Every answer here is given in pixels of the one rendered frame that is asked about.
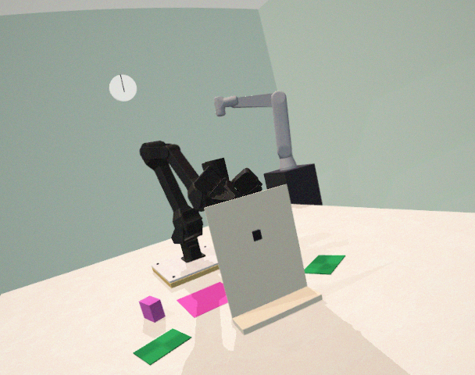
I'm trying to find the purple block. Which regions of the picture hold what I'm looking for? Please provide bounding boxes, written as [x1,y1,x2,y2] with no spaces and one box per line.
[139,295,166,323]

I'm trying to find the green flat rectangular panel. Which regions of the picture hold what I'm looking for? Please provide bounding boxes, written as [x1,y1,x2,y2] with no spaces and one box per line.
[133,329,192,365]

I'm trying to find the pink flat square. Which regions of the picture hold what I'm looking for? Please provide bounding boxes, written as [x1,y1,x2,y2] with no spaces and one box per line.
[176,282,227,317]

